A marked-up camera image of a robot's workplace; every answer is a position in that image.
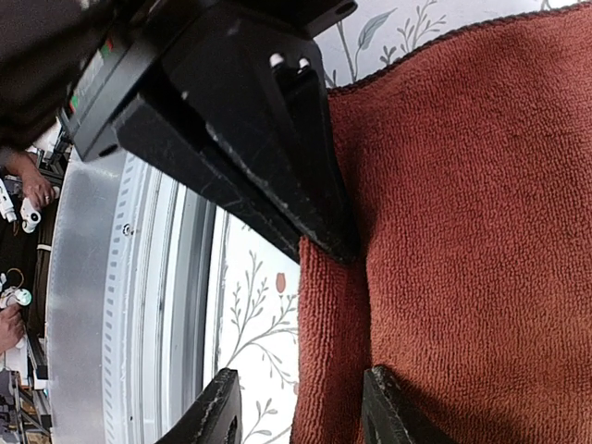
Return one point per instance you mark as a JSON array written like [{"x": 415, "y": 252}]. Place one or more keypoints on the operator hand lower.
[{"x": 12, "y": 328}]

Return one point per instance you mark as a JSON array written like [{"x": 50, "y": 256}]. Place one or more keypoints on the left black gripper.
[{"x": 252, "y": 130}]

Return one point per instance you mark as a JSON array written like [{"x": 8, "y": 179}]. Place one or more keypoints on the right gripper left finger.
[{"x": 214, "y": 417}]

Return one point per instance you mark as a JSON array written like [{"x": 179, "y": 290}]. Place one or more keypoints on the front aluminium rail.
[{"x": 126, "y": 302}]

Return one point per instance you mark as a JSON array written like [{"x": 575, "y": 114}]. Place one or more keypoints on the floral table mat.
[{"x": 259, "y": 324}]

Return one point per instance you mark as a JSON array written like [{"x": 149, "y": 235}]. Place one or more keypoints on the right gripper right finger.
[{"x": 388, "y": 417}]

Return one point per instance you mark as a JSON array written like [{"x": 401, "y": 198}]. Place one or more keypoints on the brown towel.
[{"x": 462, "y": 240}]

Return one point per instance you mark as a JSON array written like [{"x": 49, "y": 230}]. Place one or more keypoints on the operator hand upper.
[{"x": 35, "y": 186}]

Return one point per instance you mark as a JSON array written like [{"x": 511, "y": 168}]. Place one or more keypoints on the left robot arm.
[{"x": 44, "y": 45}]

